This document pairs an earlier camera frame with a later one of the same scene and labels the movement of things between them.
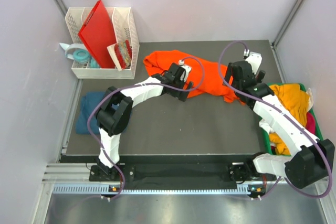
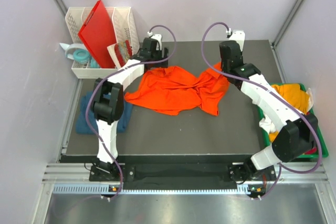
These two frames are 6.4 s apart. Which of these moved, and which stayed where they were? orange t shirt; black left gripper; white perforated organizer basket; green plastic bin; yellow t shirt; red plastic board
Moved: orange t shirt; black left gripper
Stayed: green plastic bin; white perforated organizer basket; red plastic board; yellow t shirt
